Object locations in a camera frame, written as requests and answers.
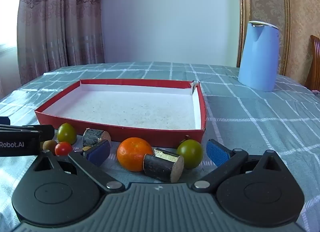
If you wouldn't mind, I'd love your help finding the light blue kettle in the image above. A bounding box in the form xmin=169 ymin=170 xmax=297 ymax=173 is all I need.
xmin=237 ymin=21 xmax=280 ymax=92

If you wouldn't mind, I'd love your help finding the shallow red cardboard box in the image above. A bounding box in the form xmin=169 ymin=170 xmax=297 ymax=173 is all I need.
xmin=34 ymin=79 xmax=207 ymax=148

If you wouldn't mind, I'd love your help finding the orange tomato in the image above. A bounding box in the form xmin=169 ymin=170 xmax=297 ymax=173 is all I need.
xmin=117 ymin=137 xmax=154 ymax=172

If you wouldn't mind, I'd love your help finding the wooden chair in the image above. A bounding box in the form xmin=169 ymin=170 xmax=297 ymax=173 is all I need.
xmin=305 ymin=35 xmax=320 ymax=92

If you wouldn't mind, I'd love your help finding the patterned pink curtain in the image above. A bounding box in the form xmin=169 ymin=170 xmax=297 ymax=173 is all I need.
xmin=15 ymin=0 xmax=105 ymax=92

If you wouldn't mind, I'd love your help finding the eggplant slice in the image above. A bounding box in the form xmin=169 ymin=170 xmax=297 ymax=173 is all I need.
xmin=143 ymin=148 xmax=185 ymax=183

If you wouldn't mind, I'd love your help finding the eggplant chunk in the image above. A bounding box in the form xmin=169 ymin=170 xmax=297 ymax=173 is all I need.
xmin=82 ymin=128 xmax=112 ymax=147

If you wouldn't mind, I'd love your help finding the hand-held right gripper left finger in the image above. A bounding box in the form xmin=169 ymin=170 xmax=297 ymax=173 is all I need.
xmin=32 ymin=139 xmax=125 ymax=193

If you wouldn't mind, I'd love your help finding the green tomato with stem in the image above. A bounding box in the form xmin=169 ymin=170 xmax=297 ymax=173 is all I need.
xmin=176 ymin=135 xmax=204 ymax=170

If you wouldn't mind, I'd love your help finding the teal checked tablecloth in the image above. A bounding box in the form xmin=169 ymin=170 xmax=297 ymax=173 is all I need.
xmin=0 ymin=62 xmax=320 ymax=232

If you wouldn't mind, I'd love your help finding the gold wall frame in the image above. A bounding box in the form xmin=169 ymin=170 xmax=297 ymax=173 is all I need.
xmin=236 ymin=0 xmax=292 ymax=76

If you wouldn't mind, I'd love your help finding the red cherry tomato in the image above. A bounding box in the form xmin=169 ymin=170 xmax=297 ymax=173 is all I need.
xmin=54 ymin=142 xmax=73 ymax=156

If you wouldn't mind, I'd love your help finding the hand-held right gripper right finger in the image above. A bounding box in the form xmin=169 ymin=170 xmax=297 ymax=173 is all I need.
xmin=191 ymin=139 xmax=288 ymax=194

